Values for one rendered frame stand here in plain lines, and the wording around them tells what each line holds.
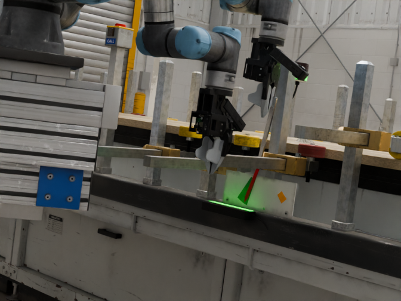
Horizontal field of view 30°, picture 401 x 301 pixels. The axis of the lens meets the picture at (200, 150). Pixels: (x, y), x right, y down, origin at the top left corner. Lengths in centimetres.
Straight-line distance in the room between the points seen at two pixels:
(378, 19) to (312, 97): 151
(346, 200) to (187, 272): 90
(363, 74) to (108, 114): 75
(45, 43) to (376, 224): 112
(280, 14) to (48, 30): 72
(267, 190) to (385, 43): 860
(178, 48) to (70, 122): 37
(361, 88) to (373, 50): 876
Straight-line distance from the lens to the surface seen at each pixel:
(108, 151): 229
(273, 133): 214
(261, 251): 220
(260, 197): 215
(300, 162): 210
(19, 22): 154
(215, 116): 183
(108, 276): 304
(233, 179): 222
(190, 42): 175
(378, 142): 194
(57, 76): 154
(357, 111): 199
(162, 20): 184
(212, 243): 232
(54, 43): 155
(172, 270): 277
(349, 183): 199
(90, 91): 154
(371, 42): 1079
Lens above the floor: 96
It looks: 3 degrees down
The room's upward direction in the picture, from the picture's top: 7 degrees clockwise
